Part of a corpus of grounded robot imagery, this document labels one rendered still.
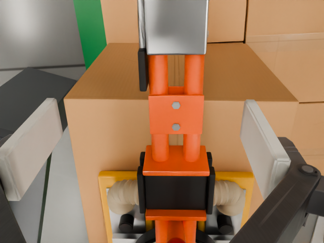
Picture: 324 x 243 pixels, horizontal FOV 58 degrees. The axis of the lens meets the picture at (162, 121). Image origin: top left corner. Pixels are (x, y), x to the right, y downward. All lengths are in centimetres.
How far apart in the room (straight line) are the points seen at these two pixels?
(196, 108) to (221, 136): 21
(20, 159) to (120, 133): 37
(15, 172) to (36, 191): 79
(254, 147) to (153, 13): 17
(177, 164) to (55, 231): 197
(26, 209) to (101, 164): 49
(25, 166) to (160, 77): 19
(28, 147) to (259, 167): 13
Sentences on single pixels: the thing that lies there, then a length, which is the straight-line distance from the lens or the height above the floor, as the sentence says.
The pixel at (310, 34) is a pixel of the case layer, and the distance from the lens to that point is 95.
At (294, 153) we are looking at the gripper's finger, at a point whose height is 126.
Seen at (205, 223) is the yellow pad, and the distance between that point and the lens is 63.
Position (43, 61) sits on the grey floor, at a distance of 159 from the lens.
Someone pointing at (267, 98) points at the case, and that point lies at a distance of 53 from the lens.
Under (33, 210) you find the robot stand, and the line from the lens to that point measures 102.
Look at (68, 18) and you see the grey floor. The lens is 149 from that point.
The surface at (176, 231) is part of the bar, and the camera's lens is 35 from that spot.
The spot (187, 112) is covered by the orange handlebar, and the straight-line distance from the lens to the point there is 33.
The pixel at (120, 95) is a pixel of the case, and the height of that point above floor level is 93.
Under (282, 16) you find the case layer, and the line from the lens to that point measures 91.
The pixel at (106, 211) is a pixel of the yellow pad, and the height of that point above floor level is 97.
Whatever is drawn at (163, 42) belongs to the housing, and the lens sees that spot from 30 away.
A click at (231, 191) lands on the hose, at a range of 50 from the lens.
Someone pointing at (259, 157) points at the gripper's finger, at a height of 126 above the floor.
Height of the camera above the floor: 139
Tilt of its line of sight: 61 degrees down
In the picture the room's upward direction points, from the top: 176 degrees counter-clockwise
